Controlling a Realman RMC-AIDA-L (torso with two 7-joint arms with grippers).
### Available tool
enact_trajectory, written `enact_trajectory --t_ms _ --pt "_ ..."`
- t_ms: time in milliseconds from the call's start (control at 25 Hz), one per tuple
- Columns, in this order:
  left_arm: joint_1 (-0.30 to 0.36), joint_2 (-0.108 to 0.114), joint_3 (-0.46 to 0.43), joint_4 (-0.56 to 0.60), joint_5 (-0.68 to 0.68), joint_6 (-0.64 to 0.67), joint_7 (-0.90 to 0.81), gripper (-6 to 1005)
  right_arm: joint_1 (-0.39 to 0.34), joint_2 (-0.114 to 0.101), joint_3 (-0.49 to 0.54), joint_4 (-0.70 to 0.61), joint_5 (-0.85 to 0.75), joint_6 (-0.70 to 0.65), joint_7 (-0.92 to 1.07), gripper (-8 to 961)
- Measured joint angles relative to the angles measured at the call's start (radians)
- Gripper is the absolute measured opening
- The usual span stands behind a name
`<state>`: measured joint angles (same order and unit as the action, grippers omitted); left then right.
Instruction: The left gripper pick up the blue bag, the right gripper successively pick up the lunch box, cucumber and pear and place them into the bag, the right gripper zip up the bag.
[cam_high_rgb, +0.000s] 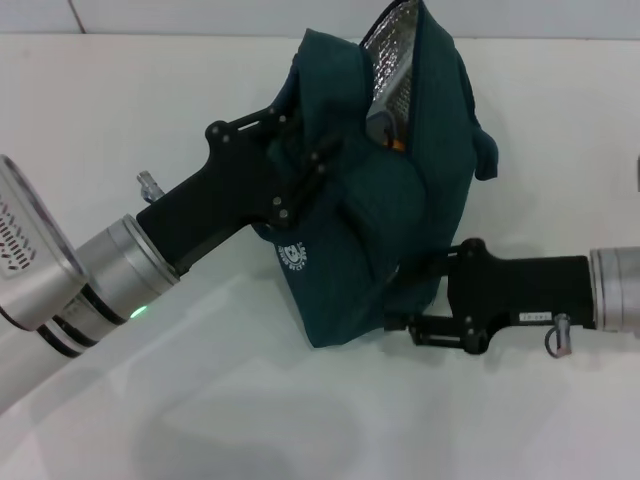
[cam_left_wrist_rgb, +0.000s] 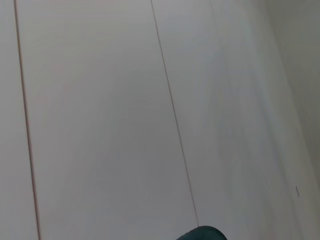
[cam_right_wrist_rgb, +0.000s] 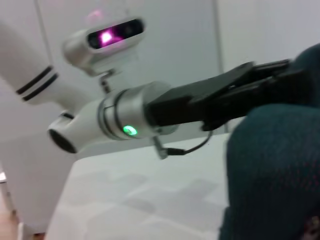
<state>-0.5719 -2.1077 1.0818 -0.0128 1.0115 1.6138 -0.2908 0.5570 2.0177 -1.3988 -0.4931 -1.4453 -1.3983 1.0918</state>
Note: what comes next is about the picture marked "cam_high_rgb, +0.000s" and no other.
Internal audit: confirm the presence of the clear plastic food container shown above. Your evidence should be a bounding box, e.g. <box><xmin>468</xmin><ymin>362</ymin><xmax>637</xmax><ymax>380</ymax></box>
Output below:
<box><xmin>367</xmin><ymin>112</ymin><xmax>401</xmax><ymax>146</ymax></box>

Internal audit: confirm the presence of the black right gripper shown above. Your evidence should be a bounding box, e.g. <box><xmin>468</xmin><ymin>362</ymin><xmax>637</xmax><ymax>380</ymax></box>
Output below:
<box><xmin>384</xmin><ymin>238</ymin><xmax>596</xmax><ymax>354</ymax></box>

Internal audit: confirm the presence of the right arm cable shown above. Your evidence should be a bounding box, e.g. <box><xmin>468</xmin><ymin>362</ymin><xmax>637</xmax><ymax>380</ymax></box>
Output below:
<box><xmin>543</xmin><ymin>313</ymin><xmax>574</xmax><ymax>359</ymax></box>

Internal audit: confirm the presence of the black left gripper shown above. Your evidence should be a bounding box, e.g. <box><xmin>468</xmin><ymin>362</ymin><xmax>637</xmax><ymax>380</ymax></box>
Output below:
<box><xmin>135</xmin><ymin>107</ymin><xmax>346</xmax><ymax>274</ymax></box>

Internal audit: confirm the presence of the dark teal insulated bag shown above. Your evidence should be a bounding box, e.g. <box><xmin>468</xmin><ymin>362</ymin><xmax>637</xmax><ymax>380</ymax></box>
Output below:
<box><xmin>252</xmin><ymin>0</ymin><xmax>500</xmax><ymax>351</ymax></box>

